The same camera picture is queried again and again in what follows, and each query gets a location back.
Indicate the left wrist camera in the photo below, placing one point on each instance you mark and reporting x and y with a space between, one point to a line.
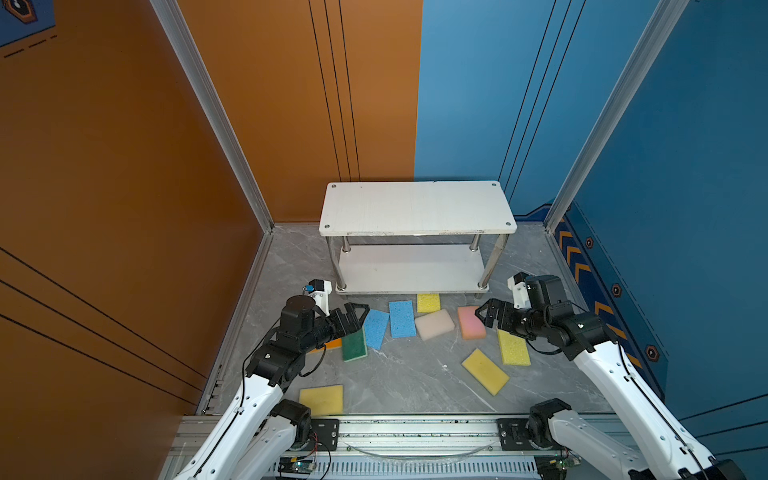
319 290

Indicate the light blue sponge right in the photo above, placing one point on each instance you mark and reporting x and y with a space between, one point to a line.
402 319

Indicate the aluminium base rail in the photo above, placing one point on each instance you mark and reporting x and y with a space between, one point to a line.
398 447

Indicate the light blue sponge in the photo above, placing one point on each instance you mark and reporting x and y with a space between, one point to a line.
402 319
375 327

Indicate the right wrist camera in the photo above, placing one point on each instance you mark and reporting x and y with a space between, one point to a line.
518 286

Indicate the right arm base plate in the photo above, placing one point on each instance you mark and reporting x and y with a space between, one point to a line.
514 434

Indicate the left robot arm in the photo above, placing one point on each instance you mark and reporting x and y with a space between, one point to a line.
260 425

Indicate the light blue sponge left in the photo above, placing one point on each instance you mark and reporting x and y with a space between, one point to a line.
375 327

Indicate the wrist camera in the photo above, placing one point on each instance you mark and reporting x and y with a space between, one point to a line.
319 290
518 286

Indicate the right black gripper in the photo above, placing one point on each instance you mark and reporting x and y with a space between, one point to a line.
492 305

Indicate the white beige sponge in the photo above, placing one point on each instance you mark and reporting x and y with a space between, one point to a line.
434 324

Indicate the yellow sponge front left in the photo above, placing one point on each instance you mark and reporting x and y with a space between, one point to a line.
323 401

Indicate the yellow sponge near shelf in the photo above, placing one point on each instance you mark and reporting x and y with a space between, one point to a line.
428 303

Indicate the yellow green sponge right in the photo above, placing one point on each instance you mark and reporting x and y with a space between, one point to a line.
513 349

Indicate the right circuit board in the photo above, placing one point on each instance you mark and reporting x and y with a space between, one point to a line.
555 468

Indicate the pink sponge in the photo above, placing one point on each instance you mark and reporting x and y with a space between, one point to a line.
472 328

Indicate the white two-tier shelf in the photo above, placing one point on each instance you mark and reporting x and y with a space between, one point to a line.
441 237

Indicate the left green circuit board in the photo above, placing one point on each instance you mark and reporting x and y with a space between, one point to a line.
295 466

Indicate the yellow sponge centre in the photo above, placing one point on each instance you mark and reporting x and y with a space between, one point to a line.
486 372

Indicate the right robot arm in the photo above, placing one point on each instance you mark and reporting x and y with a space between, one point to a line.
665 449

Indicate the orange sponge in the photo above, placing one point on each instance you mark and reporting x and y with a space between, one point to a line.
334 344

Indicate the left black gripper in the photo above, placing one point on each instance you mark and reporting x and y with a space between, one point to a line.
352 324

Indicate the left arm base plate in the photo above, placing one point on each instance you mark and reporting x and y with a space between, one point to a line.
324 431

